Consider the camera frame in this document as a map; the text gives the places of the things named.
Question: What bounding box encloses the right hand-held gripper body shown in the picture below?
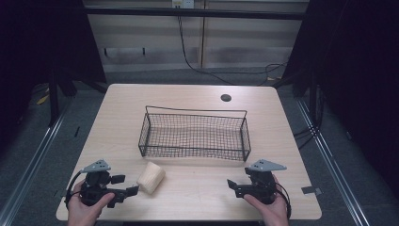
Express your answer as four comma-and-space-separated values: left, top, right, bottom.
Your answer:
244, 158, 279, 205

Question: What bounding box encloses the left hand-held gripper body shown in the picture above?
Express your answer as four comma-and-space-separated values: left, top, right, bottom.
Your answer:
79, 158, 117, 208

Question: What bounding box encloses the cream cylindrical block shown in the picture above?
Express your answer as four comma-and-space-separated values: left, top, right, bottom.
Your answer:
136, 161, 167, 195

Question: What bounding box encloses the black wire mesh basket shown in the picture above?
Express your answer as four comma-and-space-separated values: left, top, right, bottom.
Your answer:
137, 105, 252, 163

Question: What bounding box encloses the person's right hand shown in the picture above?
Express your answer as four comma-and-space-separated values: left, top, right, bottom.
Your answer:
243, 174, 290, 226

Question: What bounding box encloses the person's left hand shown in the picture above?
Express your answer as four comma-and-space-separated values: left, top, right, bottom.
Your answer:
66, 180, 116, 226

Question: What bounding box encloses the grey tape piece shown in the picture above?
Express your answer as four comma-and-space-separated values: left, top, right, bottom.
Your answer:
300, 186, 324, 196

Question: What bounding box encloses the black curtain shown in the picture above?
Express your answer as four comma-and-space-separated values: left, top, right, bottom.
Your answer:
0, 0, 107, 152
272, 0, 399, 202

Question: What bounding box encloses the black horizontal bar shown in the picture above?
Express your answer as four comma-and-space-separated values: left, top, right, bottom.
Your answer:
82, 7, 311, 22

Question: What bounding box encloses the white power outlet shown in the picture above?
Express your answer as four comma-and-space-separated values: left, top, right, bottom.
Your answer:
170, 0, 196, 9

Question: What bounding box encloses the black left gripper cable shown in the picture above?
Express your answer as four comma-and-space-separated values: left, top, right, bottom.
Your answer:
63, 170, 84, 209

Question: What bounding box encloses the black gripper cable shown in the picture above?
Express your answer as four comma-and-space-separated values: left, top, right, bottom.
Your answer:
63, 170, 84, 209
275, 181, 293, 220

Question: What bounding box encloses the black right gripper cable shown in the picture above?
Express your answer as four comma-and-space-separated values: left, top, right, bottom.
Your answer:
275, 181, 293, 220

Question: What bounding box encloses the metal floor rail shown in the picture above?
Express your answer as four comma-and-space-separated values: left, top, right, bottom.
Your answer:
295, 97, 373, 226
0, 102, 73, 226

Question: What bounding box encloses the bundle of black floor cables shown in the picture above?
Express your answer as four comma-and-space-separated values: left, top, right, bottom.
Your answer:
293, 84, 326, 151

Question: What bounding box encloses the long black wall cable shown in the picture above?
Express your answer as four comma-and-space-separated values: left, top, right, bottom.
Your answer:
177, 14, 289, 87

